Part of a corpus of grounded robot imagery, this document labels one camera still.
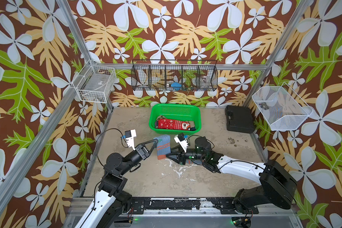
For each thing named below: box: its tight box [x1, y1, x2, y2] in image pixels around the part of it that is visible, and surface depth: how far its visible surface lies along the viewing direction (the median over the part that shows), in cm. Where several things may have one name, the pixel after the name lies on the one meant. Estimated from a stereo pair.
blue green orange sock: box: [153, 134, 171, 161], surface depth 67 cm
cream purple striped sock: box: [188, 120, 197, 131], surface depth 106 cm
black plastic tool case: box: [224, 104, 256, 134], surface depth 108 cm
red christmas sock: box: [158, 118, 191, 131], surface depth 104 cm
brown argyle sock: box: [155, 114, 167, 123], surface depth 110 cm
